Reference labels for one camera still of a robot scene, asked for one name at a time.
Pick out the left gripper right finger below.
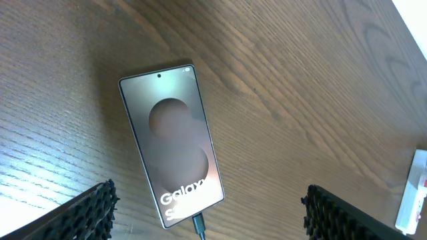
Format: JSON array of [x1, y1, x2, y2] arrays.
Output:
[[301, 185, 410, 240]]

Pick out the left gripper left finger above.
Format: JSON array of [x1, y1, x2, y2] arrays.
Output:
[[2, 179, 119, 240]]

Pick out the black charger cable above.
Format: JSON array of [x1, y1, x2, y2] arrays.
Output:
[[191, 212, 207, 240]]

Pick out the Galaxy smartphone with brown screen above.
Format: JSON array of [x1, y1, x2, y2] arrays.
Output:
[[118, 64, 225, 229]]

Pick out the white power strip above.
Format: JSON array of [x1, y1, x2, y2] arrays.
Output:
[[395, 149, 426, 235]]

